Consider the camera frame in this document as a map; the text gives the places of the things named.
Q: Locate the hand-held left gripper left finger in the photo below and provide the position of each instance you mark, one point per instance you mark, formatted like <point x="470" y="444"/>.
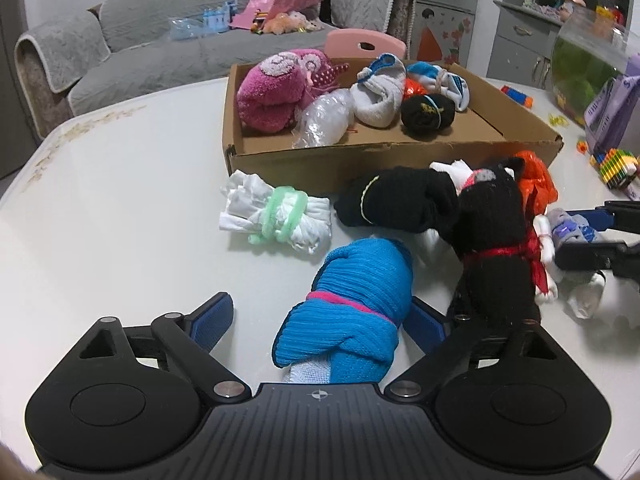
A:
<point x="212" y="317"/>

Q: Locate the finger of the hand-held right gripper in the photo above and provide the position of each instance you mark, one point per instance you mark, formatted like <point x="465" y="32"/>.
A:
<point x="590" y="257"/>
<point x="605" y="219"/>

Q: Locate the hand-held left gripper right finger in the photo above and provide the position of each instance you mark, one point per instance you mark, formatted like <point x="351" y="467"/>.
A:
<point x="425" y="327"/>

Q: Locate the plain white sock bundle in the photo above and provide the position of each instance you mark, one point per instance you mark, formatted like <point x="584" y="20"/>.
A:
<point x="587" y="297"/>

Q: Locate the blue sock bundle pink band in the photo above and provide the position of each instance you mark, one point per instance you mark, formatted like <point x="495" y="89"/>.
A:
<point x="350" y="285"/>

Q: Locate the black sock bundle red ribbon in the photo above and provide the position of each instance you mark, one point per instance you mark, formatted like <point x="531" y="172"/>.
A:
<point x="492" y="240"/>

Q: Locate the black sock pink grey patches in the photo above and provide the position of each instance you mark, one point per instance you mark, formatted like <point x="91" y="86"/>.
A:
<point x="484" y="175"/>

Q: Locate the black sock bundle yellow band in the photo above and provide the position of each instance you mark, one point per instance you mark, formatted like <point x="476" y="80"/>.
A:
<point x="395" y="200"/>

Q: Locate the white sock bundle green band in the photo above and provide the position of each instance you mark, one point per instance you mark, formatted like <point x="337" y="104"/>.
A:
<point x="300" y="220"/>

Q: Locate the brown cardboard box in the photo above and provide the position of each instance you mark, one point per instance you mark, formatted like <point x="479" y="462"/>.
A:
<point x="390" y="160"/>

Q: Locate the small black sock yellow print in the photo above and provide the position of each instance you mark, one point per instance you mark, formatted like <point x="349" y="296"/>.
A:
<point x="425" y="117"/>

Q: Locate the clear plastic bundle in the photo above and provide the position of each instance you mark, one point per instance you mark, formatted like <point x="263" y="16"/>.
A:
<point x="325" y="120"/>

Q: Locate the white sock bundle blue cuff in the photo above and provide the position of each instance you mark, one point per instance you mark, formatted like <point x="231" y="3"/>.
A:
<point x="377" y="102"/>

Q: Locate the pink fuzzy sock bundle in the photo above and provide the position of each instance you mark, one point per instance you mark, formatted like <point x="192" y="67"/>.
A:
<point x="272" y="95"/>

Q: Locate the white floral desktop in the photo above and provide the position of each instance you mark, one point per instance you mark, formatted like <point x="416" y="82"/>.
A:
<point x="125" y="210"/>

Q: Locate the rainbow block stack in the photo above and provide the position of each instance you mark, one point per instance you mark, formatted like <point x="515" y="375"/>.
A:
<point x="612" y="170"/>

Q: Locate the tiny multicolour block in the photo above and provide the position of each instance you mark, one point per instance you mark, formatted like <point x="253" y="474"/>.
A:
<point x="582" y="146"/>

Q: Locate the small yellow plastic piece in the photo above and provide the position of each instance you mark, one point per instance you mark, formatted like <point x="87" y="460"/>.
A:
<point x="557" y="121"/>

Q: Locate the purple water bottle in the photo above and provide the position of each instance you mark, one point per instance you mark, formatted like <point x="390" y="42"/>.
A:
<point x="615" y="110"/>

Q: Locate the glass fish bowl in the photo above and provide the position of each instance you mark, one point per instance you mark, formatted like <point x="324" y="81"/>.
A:
<point x="580" y="70"/>

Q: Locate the blue orange block toy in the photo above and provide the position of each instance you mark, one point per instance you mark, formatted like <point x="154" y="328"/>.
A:
<point x="516" y="96"/>

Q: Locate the grey cabinet shelf unit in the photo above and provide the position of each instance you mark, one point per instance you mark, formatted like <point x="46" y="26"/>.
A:
<point x="515" y="40"/>

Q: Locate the pink ceramic teapot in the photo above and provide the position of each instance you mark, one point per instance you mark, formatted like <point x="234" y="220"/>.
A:
<point x="574" y="5"/>

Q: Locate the floral sticker fridge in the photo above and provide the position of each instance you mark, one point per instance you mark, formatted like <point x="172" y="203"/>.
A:
<point x="445" y="25"/>

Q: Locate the grey covered sofa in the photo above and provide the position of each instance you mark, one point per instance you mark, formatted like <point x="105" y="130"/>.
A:
<point x="175" y="65"/>

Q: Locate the clear blue plastic bag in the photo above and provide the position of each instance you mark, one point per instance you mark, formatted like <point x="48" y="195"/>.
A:
<point x="185" y="30"/>

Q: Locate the pink plastic chair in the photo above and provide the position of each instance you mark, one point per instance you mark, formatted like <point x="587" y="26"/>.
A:
<point x="350" y="42"/>

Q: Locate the small colourful toy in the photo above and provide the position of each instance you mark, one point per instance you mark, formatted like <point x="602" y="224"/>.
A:
<point x="258" y="22"/>

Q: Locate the orange plush toy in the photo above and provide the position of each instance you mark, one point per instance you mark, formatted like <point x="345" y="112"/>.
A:
<point x="277" y="25"/>

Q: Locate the blue toy castle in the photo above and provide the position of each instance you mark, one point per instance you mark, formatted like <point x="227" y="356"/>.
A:
<point x="220" y="17"/>

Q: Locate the pale pink plush toy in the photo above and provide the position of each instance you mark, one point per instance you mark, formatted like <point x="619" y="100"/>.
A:
<point x="302" y="20"/>

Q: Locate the pink plastic bag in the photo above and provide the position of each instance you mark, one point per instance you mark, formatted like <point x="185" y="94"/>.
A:
<point x="280" y="2"/>

